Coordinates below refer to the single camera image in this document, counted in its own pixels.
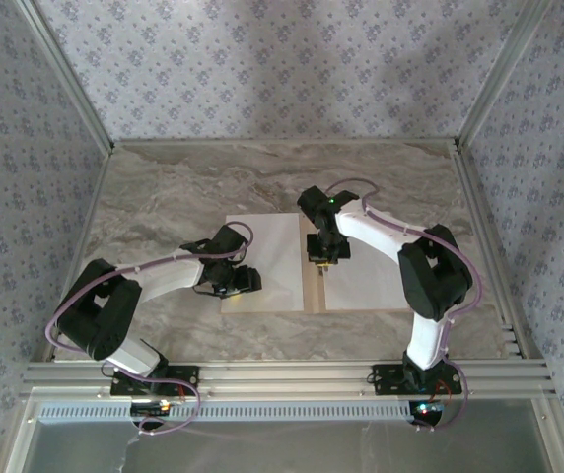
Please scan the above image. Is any brown cardboard folder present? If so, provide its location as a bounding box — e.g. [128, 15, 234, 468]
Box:
[299, 212, 415, 316]

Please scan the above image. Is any white paper sheet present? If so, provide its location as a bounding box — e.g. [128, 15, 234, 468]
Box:
[219, 212, 307, 317]
[323, 231, 415, 312]

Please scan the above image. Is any grey metal lower tray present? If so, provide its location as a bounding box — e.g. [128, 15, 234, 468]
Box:
[3, 396, 564, 473]

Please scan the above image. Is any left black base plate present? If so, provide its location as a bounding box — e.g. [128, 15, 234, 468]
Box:
[108, 363, 201, 397]

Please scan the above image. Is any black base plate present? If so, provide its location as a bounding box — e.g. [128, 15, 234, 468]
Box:
[108, 363, 201, 397]
[372, 363, 463, 397]

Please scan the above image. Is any aluminium front rail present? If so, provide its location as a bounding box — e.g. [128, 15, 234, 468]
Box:
[21, 361, 558, 401]

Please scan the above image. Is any aluminium back rail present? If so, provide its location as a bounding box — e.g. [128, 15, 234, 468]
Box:
[111, 138, 458, 147]

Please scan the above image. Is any grey slotted cable duct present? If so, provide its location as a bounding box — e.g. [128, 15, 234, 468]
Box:
[37, 403, 414, 424]

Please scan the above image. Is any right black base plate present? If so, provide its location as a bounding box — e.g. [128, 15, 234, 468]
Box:
[372, 363, 463, 397]

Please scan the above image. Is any aluminium side rail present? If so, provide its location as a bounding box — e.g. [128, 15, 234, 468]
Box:
[40, 145, 115, 365]
[452, 139, 532, 364]

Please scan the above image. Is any aluminium frame post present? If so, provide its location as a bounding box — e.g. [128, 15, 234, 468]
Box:
[453, 0, 555, 149]
[14, 0, 116, 153]

